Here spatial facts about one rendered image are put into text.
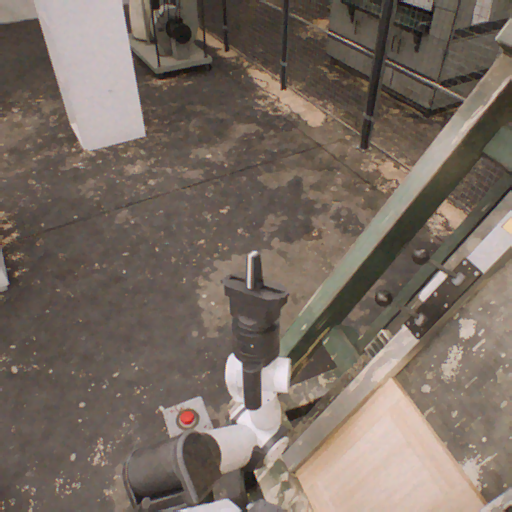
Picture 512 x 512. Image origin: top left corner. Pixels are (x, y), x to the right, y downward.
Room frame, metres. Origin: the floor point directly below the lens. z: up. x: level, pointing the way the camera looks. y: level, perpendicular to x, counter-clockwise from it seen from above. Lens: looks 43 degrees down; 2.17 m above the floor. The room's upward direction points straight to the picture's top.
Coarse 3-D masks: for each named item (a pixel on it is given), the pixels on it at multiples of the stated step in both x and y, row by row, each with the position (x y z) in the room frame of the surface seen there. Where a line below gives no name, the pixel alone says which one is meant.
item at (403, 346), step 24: (504, 240) 0.67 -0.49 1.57; (480, 264) 0.65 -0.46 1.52; (456, 312) 0.62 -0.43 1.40; (408, 336) 0.61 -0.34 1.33; (432, 336) 0.61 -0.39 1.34; (384, 360) 0.59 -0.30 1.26; (408, 360) 0.59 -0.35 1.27; (360, 384) 0.58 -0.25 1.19; (336, 408) 0.56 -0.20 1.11; (312, 432) 0.54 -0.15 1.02; (288, 456) 0.51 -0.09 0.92
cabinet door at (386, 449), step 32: (384, 384) 0.56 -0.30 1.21; (352, 416) 0.54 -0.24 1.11; (384, 416) 0.50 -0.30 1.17; (416, 416) 0.47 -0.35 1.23; (320, 448) 0.51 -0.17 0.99; (352, 448) 0.47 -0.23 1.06; (384, 448) 0.45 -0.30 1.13; (416, 448) 0.42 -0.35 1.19; (320, 480) 0.44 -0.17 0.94; (352, 480) 0.41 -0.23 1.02; (384, 480) 0.39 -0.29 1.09; (416, 480) 0.37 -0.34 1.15; (448, 480) 0.35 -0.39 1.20
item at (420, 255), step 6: (420, 246) 0.68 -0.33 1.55; (414, 252) 0.66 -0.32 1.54; (420, 252) 0.66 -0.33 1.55; (426, 252) 0.66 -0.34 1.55; (414, 258) 0.65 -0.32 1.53; (420, 258) 0.65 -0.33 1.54; (426, 258) 0.65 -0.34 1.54; (420, 264) 0.65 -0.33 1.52; (432, 264) 0.65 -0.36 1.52; (438, 264) 0.66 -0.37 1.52; (444, 270) 0.65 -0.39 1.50; (450, 270) 0.65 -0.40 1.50; (456, 276) 0.65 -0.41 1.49; (462, 276) 0.64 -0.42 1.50; (456, 282) 0.64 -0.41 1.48; (462, 282) 0.64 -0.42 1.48
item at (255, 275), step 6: (258, 252) 0.56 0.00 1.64; (252, 258) 0.54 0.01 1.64; (258, 258) 0.55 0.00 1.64; (252, 264) 0.54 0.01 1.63; (258, 264) 0.55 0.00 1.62; (252, 270) 0.53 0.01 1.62; (258, 270) 0.54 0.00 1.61; (252, 276) 0.53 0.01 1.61; (258, 276) 0.54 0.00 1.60; (252, 282) 0.53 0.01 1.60; (258, 282) 0.53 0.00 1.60; (252, 288) 0.52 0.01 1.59; (258, 288) 0.53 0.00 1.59
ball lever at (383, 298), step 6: (378, 294) 0.64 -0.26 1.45; (384, 294) 0.63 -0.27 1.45; (390, 294) 0.64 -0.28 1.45; (378, 300) 0.63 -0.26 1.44; (384, 300) 0.62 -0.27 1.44; (390, 300) 0.62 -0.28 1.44; (384, 306) 0.62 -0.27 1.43; (396, 306) 0.63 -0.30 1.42; (402, 306) 0.63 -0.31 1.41; (408, 312) 0.62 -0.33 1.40; (420, 312) 0.63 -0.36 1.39; (420, 318) 0.62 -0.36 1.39; (426, 318) 0.61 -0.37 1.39; (420, 324) 0.61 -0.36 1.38
